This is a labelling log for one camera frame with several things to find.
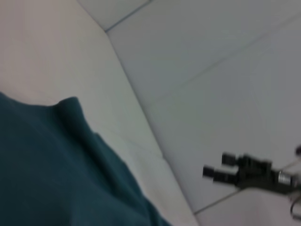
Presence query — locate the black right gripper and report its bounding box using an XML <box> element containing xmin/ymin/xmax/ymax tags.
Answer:
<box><xmin>202</xmin><ymin>152</ymin><xmax>295</xmax><ymax>195</ymax></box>

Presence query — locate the teal blue shirt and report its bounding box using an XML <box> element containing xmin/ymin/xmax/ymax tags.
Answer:
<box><xmin>0</xmin><ymin>91</ymin><xmax>173</xmax><ymax>226</ymax></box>

